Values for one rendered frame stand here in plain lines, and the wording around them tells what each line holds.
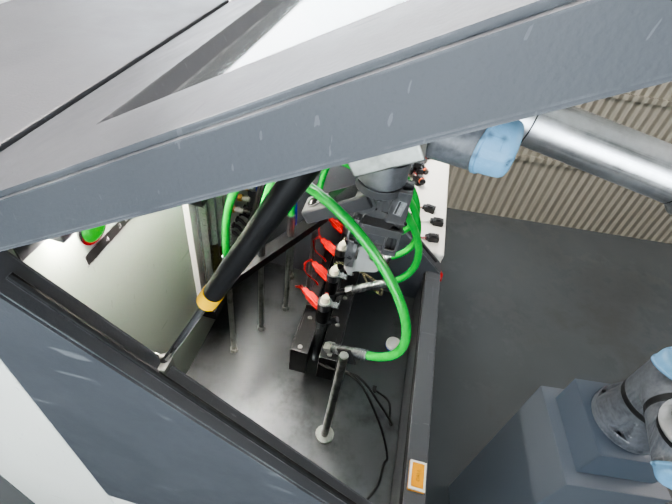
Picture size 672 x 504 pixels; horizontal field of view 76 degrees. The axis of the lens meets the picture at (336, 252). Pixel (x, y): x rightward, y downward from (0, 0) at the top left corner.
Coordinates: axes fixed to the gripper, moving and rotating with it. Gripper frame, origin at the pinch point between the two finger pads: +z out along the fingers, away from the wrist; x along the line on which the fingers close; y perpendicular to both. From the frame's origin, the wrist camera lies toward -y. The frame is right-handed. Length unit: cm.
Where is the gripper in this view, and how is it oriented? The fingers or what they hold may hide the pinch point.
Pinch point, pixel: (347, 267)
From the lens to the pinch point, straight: 77.6
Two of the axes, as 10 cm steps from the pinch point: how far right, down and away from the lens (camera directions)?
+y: 9.7, 2.4, -0.7
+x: 2.2, -6.7, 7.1
